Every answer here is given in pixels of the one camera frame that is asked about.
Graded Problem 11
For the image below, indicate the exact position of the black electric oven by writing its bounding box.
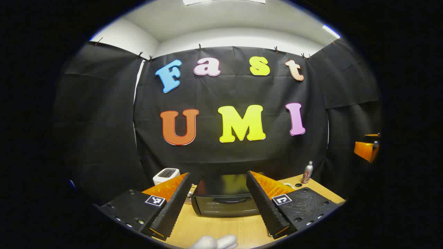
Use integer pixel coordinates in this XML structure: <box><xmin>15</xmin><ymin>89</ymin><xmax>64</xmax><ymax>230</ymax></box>
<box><xmin>191</xmin><ymin>174</ymin><xmax>260</xmax><ymax>218</ymax></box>

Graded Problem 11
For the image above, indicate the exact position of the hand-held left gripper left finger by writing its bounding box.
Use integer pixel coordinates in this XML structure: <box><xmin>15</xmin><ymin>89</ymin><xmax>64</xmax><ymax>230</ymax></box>
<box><xmin>98</xmin><ymin>172</ymin><xmax>192</xmax><ymax>241</ymax></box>

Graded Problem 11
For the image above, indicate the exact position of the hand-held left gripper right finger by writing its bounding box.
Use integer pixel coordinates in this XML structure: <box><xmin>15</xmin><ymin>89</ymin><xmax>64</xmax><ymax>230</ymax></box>
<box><xmin>246</xmin><ymin>170</ymin><xmax>341</xmax><ymax>240</ymax></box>

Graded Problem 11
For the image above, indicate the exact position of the white toaster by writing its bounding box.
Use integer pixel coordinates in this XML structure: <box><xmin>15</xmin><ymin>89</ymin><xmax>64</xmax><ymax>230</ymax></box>
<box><xmin>153</xmin><ymin>168</ymin><xmax>180</xmax><ymax>186</ymax></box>

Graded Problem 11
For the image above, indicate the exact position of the small ceiling light panel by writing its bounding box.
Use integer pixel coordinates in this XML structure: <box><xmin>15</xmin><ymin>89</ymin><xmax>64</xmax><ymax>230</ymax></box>
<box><xmin>322</xmin><ymin>25</ymin><xmax>341</xmax><ymax>39</ymax></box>

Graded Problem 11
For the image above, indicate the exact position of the long ceiling light panel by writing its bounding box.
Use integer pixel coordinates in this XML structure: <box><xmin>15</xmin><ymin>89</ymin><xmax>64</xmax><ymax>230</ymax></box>
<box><xmin>182</xmin><ymin>0</ymin><xmax>266</xmax><ymax>6</ymax></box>

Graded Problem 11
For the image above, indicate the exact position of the black backdrop cloth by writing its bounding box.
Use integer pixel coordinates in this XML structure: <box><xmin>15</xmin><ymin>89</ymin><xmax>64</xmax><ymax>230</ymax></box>
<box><xmin>52</xmin><ymin>36</ymin><xmax>383</xmax><ymax>204</ymax></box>

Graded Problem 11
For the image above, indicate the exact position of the silver spray can red label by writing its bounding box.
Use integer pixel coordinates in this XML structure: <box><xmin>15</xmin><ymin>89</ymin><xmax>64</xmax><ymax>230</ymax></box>
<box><xmin>300</xmin><ymin>161</ymin><xmax>314</xmax><ymax>184</ymax></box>

